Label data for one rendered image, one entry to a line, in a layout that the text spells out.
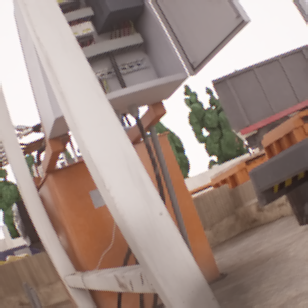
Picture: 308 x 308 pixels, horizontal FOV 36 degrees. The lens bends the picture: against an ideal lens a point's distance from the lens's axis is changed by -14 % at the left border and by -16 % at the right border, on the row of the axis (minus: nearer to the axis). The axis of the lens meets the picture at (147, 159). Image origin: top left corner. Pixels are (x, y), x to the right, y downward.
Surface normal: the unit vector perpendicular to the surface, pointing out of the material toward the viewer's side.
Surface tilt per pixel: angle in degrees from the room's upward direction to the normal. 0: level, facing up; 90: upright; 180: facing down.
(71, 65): 81
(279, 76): 90
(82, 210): 90
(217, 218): 90
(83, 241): 90
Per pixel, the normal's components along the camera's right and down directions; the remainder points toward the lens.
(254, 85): -0.26, -0.03
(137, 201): 0.20, -0.38
